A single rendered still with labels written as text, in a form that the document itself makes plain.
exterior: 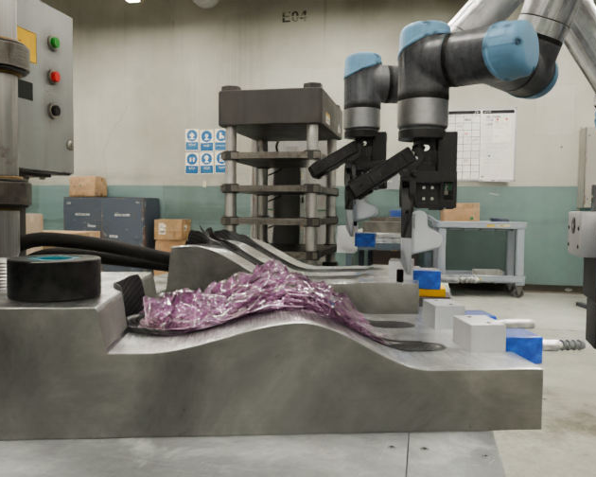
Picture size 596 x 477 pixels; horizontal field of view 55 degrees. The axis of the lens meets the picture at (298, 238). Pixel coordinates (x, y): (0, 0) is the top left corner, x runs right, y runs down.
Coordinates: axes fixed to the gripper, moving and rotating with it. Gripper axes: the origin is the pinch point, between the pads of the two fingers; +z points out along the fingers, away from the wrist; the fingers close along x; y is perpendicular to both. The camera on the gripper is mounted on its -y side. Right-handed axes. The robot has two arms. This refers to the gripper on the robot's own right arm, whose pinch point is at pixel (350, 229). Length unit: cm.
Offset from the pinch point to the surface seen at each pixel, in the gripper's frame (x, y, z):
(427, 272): -31.3, 15.6, 4.9
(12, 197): -27, -58, -6
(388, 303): -36.1, 10.3, 9.0
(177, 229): 580, -306, 24
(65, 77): 10, -73, -36
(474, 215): 566, 69, 1
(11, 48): -27, -58, -32
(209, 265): -36.1, -16.5, 4.5
